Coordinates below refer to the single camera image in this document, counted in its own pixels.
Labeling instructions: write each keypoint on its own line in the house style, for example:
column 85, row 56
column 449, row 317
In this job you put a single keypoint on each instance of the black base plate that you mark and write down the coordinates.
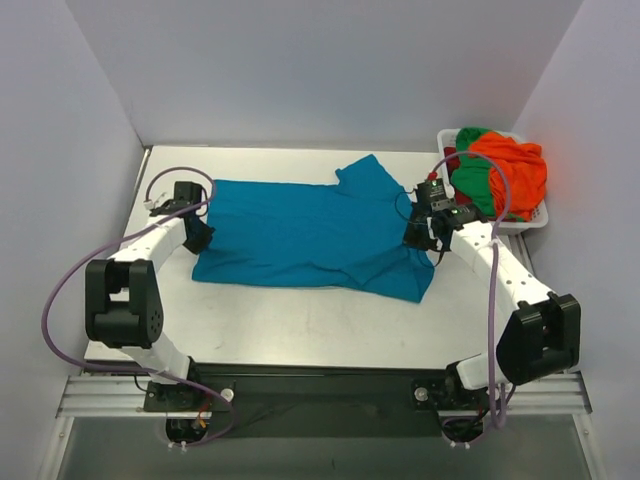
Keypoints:
column 245, row 401

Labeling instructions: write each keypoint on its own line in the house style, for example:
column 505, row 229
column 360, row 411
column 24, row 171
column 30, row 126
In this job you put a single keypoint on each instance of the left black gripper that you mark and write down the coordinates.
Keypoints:
column 200, row 236

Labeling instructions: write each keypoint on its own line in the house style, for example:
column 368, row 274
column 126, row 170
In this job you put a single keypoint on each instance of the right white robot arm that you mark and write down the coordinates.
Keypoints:
column 535, row 331

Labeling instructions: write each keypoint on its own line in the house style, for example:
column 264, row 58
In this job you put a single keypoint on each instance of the white plastic laundry basket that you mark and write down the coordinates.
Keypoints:
column 446, row 138

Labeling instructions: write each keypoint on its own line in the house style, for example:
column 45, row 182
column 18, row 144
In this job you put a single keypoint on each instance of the red t shirt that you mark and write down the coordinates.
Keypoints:
column 450, row 151

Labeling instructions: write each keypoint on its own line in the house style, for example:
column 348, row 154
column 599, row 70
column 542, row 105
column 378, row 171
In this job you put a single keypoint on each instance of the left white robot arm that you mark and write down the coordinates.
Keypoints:
column 123, row 307

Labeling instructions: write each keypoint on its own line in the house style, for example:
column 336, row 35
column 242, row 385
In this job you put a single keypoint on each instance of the blue t shirt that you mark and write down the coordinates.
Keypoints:
column 348, row 234

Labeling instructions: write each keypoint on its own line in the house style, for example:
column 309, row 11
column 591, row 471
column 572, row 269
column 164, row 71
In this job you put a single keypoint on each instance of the aluminium frame rail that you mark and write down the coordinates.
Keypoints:
column 89, row 396

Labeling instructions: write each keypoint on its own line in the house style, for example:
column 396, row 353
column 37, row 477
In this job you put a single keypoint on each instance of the green t shirt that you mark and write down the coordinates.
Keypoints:
column 471, row 176

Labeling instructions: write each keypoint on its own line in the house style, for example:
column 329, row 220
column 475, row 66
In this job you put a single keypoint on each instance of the orange t shirt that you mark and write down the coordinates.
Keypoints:
column 524, row 167

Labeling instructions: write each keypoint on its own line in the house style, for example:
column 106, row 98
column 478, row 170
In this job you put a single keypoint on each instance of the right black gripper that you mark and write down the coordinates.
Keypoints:
column 417, row 233

